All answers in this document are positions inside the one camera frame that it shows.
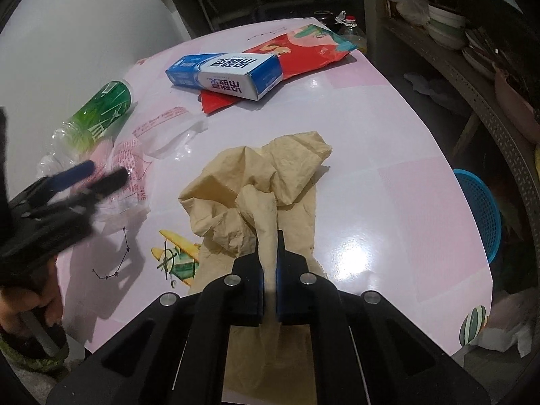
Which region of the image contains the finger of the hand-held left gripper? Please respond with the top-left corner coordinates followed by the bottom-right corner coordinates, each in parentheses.
top-left (50, 167), bottom-right (131, 221)
top-left (12, 160), bottom-right (97, 204)

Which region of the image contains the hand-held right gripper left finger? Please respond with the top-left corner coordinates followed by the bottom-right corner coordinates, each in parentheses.
top-left (46, 238), bottom-right (264, 405)

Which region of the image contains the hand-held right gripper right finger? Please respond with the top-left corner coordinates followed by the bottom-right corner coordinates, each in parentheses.
top-left (275, 230), bottom-right (492, 405)

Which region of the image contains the clear plastic wrapper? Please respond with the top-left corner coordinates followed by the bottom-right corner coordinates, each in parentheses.
top-left (90, 107), bottom-right (210, 224)

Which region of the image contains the tan paper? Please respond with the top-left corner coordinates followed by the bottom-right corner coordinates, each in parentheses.
top-left (177, 130), bottom-right (334, 393)

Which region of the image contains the blue white carton box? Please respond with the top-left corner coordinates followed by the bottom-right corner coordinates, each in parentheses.
top-left (164, 52), bottom-right (284, 102)

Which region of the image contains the blue mesh plastic basket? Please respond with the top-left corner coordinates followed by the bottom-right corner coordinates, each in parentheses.
top-left (452, 169), bottom-right (503, 264)

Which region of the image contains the red snack bag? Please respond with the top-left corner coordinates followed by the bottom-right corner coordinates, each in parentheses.
top-left (199, 23), bottom-right (357, 114)

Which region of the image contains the person's left hand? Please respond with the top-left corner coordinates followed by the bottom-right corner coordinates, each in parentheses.
top-left (0, 257), bottom-right (66, 338)

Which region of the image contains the green plastic bottle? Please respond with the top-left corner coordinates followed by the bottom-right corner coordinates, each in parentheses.
top-left (38, 80), bottom-right (135, 165)

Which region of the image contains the white plastic sack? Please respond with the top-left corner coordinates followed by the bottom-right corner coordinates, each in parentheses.
top-left (477, 291), bottom-right (536, 355)

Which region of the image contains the dark counter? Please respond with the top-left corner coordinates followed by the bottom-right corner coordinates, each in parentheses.
top-left (143, 0), bottom-right (372, 36)

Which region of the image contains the white cloth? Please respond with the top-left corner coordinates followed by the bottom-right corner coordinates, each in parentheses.
top-left (404, 72), bottom-right (454, 108)

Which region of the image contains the cooking oil bottle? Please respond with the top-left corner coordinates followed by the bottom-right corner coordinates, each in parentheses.
top-left (337, 15), bottom-right (368, 53)

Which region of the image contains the pink basin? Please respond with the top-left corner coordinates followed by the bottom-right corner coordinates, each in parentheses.
top-left (493, 65), bottom-right (540, 144)

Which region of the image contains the stack of plates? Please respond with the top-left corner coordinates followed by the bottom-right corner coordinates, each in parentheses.
top-left (462, 27), bottom-right (507, 79)

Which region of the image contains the small white plastic bag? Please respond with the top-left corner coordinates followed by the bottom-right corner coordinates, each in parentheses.
top-left (380, 0), bottom-right (431, 26)

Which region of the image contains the stack of white bowls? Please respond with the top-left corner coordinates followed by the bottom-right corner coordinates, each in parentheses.
top-left (427, 3), bottom-right (469, 50)

